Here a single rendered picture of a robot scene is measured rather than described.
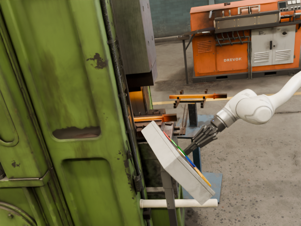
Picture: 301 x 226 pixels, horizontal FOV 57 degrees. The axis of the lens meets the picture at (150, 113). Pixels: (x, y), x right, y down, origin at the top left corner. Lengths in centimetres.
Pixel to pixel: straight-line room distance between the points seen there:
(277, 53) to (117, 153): 432
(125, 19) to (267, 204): 190
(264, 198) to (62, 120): 185
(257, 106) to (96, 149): 82
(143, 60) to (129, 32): 16
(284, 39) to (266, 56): 38
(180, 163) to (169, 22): 832
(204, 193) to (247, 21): 410
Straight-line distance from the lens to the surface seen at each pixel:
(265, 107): 124
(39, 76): 149
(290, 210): 263
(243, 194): 270
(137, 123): 183
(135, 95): 203
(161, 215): 212
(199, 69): 532
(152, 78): 159
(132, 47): 151
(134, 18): 148
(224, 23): 502
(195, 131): 230
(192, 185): 118
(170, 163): 107
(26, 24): 146
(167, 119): 181
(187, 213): 253
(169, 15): 924
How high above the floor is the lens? 180
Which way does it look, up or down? 25 degrees down
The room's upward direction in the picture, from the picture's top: 9 degrees counter-clockwise
